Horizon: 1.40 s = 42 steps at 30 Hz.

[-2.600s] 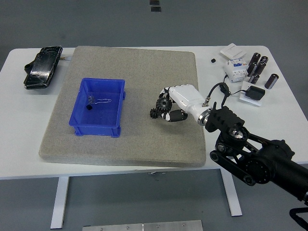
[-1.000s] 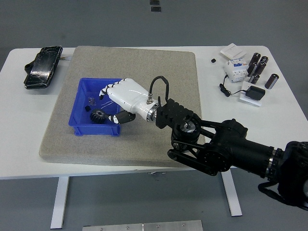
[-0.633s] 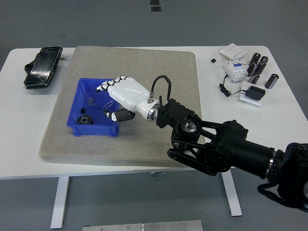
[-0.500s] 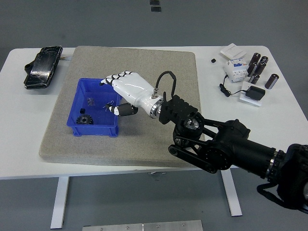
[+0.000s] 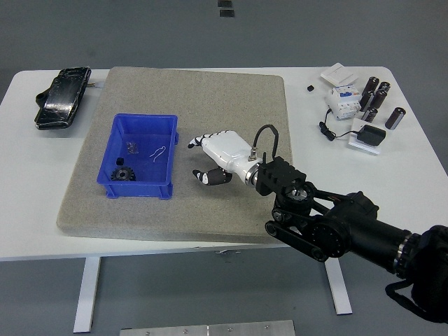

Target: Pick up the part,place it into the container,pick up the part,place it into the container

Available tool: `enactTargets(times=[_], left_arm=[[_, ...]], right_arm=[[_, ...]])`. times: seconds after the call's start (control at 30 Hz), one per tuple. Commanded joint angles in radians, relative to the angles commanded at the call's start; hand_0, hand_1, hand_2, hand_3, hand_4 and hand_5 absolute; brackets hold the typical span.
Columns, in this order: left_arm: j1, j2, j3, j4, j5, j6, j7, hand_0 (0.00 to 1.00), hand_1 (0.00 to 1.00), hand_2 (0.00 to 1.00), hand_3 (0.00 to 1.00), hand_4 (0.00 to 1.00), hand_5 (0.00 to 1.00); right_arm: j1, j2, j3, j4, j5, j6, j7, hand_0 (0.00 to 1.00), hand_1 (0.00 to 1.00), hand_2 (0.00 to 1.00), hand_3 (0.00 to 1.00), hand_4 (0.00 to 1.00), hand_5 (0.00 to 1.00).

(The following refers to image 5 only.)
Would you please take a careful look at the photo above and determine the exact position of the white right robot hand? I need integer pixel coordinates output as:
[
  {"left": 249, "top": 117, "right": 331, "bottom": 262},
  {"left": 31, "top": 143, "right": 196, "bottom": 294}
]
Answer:
[{"left": 186, "top": 129, "right": 263, "bottom": 186}]

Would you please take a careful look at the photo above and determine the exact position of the large black bevel gear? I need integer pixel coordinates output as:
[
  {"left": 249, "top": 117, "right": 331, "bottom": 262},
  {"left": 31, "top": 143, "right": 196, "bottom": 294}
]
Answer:
[{"left": 110, "top": 167, "right": 137, "bottom": 182}]

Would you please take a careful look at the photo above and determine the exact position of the blue plastic box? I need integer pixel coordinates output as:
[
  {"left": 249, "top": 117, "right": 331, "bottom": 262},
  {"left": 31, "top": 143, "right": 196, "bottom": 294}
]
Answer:
[{"left": 96, "top": 113, "right": 181, "bottom": 200}]

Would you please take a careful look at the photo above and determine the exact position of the grey-brown foam mat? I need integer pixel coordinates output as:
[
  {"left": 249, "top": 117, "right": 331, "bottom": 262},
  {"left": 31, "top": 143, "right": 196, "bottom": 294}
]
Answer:
[{"left": 57, "top": 66, "right": 298, "bottom": 245}]

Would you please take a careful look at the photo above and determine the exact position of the white circuit breaker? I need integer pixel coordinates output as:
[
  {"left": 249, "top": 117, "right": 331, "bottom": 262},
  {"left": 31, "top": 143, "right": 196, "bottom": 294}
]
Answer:
[{"left": 325, "top": 85, "right": 361, "bottom": 122}]

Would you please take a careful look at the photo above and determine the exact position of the white socket plate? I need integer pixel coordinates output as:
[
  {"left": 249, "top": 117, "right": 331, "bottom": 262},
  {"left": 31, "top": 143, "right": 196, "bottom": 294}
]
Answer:
[{"left": 348, "top": 117, "right": 382, "bottom": 155}]

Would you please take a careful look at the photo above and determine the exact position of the black power adapter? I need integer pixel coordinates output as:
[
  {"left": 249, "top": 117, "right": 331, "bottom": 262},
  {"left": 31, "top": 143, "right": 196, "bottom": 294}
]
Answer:
[{"left": 356, "top": 124, "right": 387, "bottom": 146}]

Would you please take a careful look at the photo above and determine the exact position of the black wrapped device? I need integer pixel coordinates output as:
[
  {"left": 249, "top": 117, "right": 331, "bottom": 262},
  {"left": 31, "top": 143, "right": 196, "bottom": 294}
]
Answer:
[{"left": 34, "top": 66, "right": 92, "bottom": 131}]

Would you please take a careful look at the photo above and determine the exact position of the white table leg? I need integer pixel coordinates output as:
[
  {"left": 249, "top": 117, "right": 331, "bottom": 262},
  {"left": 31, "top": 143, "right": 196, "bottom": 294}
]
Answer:
[
  {"left": 72, "top": 257, "right": 102, "bottom": 333},
  {"left": 323, "top": 260, "right": 354, "bottom": 316}
]

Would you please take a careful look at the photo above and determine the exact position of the silver metal plate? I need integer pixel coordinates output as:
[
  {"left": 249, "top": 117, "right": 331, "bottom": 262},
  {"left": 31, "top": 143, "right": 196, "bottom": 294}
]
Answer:
[{"left": 120, "top": 319, "right": 296, "bottom": 336}]

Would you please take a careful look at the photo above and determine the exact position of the thin white wire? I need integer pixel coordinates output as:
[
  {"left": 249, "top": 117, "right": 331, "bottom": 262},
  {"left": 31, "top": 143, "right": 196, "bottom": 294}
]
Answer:
[{"left": 149, "top": 146, "right": 167, "bottom": 163}]

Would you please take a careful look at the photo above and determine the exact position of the black adapter cord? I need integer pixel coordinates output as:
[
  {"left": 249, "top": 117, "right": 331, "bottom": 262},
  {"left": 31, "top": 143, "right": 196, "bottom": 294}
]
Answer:
[{"left": 318, "top": 108, "right": 360, "bottom": 141}]

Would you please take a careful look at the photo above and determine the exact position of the white wall switch plate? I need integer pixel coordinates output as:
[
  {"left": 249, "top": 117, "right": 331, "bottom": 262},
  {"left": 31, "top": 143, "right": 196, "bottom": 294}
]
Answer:
[{"left": 320, "top": 62, "right": 358, "bottom": 87}]

